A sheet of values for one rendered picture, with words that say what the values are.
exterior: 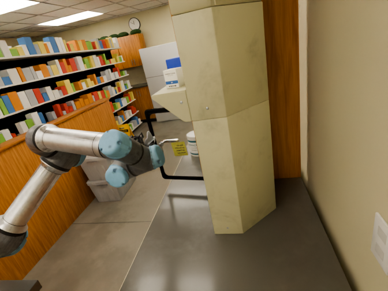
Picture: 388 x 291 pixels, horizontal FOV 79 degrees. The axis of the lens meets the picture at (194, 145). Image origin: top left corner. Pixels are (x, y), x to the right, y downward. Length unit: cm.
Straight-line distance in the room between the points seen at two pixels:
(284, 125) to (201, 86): 55
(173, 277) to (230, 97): 62
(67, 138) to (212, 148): 45
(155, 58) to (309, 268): 547
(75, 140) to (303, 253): 81
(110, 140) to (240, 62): 44
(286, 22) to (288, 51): 11
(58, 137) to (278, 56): 87
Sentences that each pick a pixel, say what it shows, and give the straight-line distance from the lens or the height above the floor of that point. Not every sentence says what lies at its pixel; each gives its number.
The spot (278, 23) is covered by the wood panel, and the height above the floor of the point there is 165.
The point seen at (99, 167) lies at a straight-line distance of 307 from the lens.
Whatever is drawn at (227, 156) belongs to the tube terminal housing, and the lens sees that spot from 79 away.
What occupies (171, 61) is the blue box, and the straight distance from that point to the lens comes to 95.
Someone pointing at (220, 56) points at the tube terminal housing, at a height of 159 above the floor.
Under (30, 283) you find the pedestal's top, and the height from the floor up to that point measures 94.
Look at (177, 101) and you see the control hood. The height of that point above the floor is 148.
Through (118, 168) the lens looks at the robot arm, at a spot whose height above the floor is 132.
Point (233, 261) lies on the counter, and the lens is 90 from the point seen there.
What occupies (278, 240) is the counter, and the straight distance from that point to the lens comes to 96.
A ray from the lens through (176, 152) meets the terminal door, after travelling 120.
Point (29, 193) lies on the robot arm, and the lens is 109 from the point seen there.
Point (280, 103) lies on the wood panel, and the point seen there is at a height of 133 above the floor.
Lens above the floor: 163
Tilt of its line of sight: 22 degrees down
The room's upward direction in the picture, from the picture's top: 12 degrees counter-clockwise
